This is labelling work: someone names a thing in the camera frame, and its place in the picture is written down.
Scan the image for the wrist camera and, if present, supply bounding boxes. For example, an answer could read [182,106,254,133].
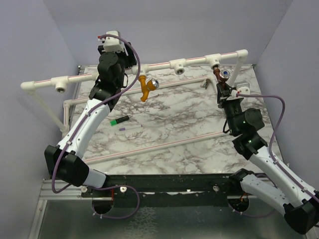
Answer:
[230,81,250,97]
[98,36,125,54]

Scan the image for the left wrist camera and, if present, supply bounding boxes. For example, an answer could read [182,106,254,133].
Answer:
[98,36,125,54]

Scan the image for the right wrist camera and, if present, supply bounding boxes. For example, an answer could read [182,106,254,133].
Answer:
[230,81,250,97]

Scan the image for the purple white marker pen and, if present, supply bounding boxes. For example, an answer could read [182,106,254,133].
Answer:
[119,125,143,131]

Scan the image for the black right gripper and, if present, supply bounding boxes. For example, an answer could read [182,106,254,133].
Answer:
[217,82,243,134]

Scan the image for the beige stapler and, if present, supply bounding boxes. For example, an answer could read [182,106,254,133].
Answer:
[200,78,211,89]

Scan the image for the green black marker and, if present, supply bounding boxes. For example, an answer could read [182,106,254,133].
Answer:
[110,116,130,126]

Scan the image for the white PVC pipe frame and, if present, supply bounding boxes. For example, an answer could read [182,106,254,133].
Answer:
[20,49,248,158]

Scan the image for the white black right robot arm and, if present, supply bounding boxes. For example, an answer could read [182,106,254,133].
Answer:
[216,83,319,235]

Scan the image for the brown water faucet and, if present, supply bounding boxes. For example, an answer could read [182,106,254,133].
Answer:
[212,65,230,87]

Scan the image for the black table edge rail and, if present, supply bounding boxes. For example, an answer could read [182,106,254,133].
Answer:
[49,171,280,207]

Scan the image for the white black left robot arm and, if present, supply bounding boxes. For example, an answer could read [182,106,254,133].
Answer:
[44,43,138,197]

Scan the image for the aluminium frame rail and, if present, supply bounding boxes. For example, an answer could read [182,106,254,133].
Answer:
[27,179,88,239]

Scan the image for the orange water faucet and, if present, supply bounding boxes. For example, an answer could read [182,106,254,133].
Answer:
[138,75,159,102]

